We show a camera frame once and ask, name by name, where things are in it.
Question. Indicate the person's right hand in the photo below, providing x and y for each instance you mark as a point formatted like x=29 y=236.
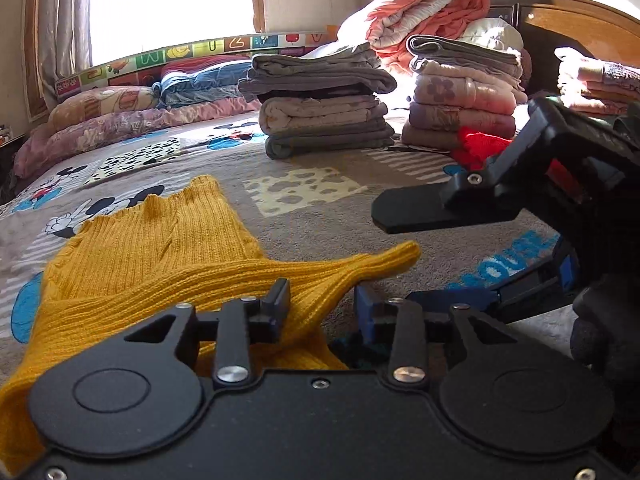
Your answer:
x=610 y=330

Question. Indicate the pink folded clothes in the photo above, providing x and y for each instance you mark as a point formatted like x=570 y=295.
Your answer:
x=595 y=80

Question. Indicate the dark grey folded garment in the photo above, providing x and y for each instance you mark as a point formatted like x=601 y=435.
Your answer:
x=330 y=142

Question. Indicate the blue striped folded quilt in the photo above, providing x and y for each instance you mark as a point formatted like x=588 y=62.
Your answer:
x=210 y=82

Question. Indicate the grey cartoon printed blanket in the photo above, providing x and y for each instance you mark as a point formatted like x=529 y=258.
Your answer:
x=310 y=240

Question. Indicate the wooden headboard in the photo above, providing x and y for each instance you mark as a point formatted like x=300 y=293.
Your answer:
x=575 y=25

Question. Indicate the bright window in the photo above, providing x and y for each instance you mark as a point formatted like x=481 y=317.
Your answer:
x=170 y=5

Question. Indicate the peach cartoon pillow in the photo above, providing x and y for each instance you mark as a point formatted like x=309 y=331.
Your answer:
x=100 y=105

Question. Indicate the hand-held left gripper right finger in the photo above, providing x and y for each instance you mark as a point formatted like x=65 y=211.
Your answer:
x=365 y=310

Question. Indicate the purple floral folded quilt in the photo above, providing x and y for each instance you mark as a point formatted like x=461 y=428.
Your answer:
x=460 y=117

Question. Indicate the red cloth item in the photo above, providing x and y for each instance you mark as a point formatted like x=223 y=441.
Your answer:
x=430 y=137

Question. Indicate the pink floral folded quilt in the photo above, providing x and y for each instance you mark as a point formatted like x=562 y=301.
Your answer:
x=470 y=90

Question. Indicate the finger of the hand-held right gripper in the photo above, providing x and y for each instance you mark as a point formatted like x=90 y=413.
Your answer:
x=440 y=207
x=460 y=299

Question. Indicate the lilac grey folded garment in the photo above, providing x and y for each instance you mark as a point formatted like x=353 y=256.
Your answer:
x=320 y=85

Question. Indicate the grey ribbed folded garment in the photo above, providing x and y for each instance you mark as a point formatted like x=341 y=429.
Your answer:
x=465 y=55

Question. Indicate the pink orange rolled quilt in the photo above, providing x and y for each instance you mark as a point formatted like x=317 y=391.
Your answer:
x=425 y=5

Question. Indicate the yellow knitted sweater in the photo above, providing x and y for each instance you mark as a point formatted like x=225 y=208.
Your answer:
x=150 y=240

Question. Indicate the colourful alphabet foam mat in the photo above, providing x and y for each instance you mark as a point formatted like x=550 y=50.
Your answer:
x=200 y=52

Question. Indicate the white quilt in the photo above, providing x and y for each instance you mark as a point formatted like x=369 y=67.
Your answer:
x=492 y=32

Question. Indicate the grey curtain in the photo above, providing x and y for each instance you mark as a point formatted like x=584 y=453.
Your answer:
x=62 y=20

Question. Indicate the red knitted sweater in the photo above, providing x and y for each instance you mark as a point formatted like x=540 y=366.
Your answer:
x=475 y=147

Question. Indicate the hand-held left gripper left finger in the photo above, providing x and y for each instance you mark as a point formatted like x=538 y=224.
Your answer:
x=275 y=310

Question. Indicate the purple floral pillow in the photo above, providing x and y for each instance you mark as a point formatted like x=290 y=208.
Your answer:
x=125 y=130

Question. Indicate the cream floral folded quilt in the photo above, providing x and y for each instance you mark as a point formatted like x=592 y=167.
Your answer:
x=320 y=115

